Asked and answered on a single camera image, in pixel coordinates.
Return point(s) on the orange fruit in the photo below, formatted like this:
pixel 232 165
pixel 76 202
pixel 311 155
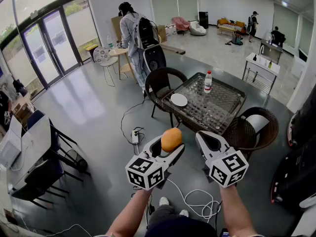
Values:
pixel 171 139

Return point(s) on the person's left forearm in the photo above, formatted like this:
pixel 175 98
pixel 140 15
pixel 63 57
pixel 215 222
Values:
pixel 128 213

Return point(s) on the white sink unit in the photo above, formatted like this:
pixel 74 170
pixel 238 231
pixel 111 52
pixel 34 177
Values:
pixel 263 65

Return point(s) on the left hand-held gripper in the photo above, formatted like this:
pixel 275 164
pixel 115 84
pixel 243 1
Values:
pixel 145 171

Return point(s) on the small round wooden table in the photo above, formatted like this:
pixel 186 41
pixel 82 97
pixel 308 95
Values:
pixel 121 52

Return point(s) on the blue desk chair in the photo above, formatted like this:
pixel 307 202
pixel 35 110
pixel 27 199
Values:
pixel 37 117

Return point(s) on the person's dark shirt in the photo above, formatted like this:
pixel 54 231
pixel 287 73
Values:
pixel 180 227

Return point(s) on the white power strip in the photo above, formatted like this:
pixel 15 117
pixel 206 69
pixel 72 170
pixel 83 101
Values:
pixel 135 137

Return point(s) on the person's right white shoe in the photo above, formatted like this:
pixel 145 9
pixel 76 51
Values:
pixel 184 213

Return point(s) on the steel sink counter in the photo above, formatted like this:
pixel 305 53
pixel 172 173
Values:
pixel 271 49

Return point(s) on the white desk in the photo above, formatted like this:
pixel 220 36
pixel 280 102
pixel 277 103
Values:
pixel 34 142

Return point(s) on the white box appliance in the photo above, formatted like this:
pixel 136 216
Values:
pixel 10 147

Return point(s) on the white round plate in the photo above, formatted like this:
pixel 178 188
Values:
pixel 179 99

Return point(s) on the glass-top wicker table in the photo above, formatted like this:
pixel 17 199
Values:
pixel 212 107

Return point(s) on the orange sofa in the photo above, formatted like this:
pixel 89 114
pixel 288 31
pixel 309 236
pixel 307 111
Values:
pixel 232 23

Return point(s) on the person's right forearm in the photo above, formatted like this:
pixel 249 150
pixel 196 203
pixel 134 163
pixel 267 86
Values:
pixel 234 211

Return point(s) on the white beanbag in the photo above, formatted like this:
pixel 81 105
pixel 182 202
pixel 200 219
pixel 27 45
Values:
pixel 197 29

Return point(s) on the floral pattern chair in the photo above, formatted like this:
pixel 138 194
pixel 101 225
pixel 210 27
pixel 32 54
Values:
pixel 102 54

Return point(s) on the black cabinet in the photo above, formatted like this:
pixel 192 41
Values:
pixel 203 20

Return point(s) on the pink armchair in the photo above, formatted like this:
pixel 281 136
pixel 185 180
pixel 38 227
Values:
pixel 181 23

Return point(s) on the black machine with red trim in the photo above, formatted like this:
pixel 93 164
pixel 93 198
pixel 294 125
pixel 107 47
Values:
pixel 303 122
pixel 296 176

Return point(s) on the person's white shoe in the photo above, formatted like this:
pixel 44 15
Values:
pixel 164 201
pixel 184 213

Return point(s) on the brown cardboard box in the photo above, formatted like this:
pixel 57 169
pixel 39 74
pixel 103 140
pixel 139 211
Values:
pixel 116 28

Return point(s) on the black phone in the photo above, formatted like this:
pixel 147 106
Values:
pixel 224 233

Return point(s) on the person's dark trousers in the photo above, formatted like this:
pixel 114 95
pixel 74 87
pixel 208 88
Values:
pixel 163 212

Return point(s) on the person's left white shoe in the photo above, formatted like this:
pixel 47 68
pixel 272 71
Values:
pixel 164 201

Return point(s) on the glass double door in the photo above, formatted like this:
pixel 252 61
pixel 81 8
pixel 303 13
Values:
pixel 51 46

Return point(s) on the clear water bottle red cap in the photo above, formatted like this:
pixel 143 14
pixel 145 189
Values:
pixel 208 83

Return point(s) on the black rounded case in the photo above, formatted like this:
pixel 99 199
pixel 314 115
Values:
pixel 154 59

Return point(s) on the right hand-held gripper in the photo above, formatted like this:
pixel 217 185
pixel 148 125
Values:
pixel 228 169

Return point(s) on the dark wicker armchair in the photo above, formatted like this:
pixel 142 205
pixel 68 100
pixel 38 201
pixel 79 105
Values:
pixel 244 132
pixel 158 83

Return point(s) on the black desk chair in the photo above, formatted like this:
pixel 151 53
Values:
pixel 42 176

